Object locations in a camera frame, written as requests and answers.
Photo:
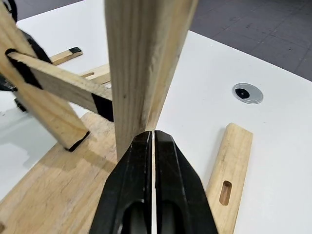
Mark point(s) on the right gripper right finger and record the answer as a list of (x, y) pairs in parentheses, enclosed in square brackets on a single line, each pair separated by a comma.
[(175, 190)]

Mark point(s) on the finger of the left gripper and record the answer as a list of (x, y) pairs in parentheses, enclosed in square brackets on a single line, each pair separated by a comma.
[(9, 85), (40, 50)]

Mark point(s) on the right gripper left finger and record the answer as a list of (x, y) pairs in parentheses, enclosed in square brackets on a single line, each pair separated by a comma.
[(126, 185)]

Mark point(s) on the wooden leg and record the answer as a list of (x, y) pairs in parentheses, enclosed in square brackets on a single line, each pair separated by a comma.
[(44, 107), (136, 61)]

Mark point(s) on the wooden cross bar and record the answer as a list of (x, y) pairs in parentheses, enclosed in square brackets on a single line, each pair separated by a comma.
[(65, 83)]

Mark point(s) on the wooden seat board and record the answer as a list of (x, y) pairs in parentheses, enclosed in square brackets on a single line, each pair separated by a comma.
[(61, 190)]

